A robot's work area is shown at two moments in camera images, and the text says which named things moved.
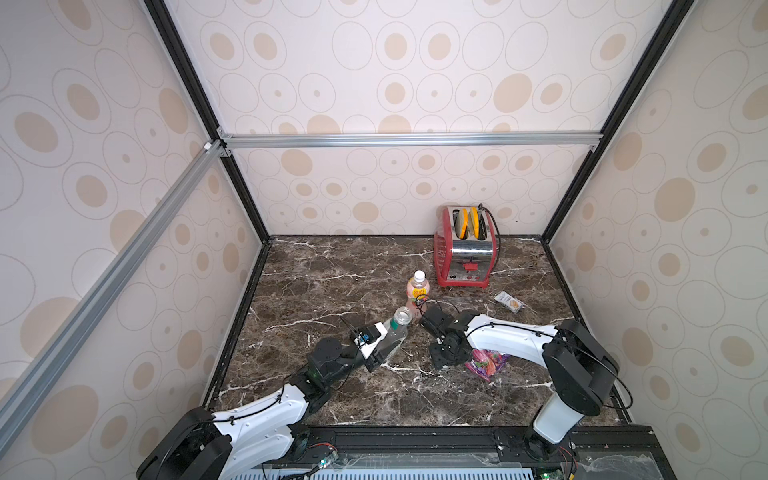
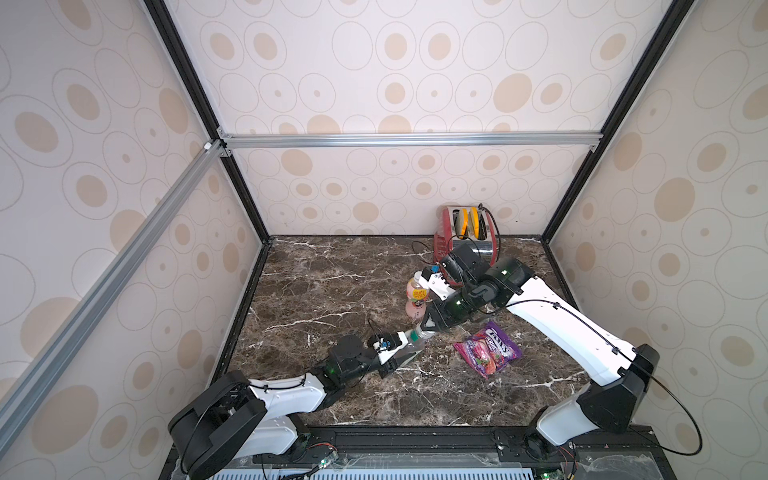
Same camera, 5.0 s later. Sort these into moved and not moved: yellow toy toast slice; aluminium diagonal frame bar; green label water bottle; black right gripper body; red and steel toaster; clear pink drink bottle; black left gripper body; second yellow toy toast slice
Moved: black left gripper body; black right gripper body; green label water bottle
Not moved: clear pink drink bottle; second yellow toy toast slice; aluminium diagonal frame bar; yellow toy toast slice; red and steel toaster
